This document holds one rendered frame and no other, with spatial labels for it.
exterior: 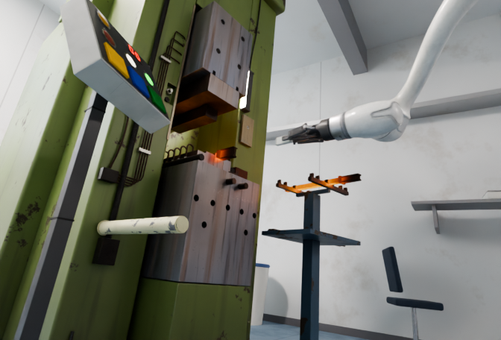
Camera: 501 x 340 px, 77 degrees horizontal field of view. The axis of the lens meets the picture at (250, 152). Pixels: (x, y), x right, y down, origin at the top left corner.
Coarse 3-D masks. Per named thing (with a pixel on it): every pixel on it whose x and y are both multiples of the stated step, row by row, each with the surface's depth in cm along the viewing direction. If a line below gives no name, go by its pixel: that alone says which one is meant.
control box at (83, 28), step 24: (72, 0) 88; (72, 24) 84; (96, 24) 85; (72, 48) 80; (96, 48) 77; (120, 48) 94; (96, 72) 78; (120, 72) 83; (144, 72) 105; (120, 96) 87; (144, 96) 92; (144, 120) 99; (168, 120) 104
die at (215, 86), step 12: (192, 84) 153; (204, 84) 146; (216, 84) 148; (180, 96) 157; (192, 96) 150; (204, 96) 148; (216, 96) 147; (228, 96) 153; (180, 108) 162; (192, 108) 160; (216, 108) 158; (228, 108) 157
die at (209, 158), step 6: (198, 150) 133; (174, 156) 142; (180, 156) 139; (186, 156) 136; (204, 156) 135; (210, 156) 137; (204, 162) 134; (210, 162) 137; (216, 162) 139; (222, 162) 142; (228, 162) 145; (222, 168) 142; (228, 168) 144
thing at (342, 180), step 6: (354, 174) 148; (360, 174) 147; (330, 180) 157; (336, 180) 154; (342, 180) 152; (348, 180) 149; (354, 180) 148; (360, 180) 147; (300, 186) 171; (306, 186) 168; (312, 186) 165; (318, 186) 164
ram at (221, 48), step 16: (208, 16) 156; (224, 16) 161; (192, 32) 161; (208, 32) 150; (224, 32) 159; (240, 32) 169; (192, 48) 155; (208, 48) 148; (224, 48) 157; (240, 48) 167; (192, 64) 150; (208, 64) 146; (224, 64) 155; (240, 64) 165; (192, 80) 154; (224, 80) 153; (240, 80) 162; (240, 96) 164
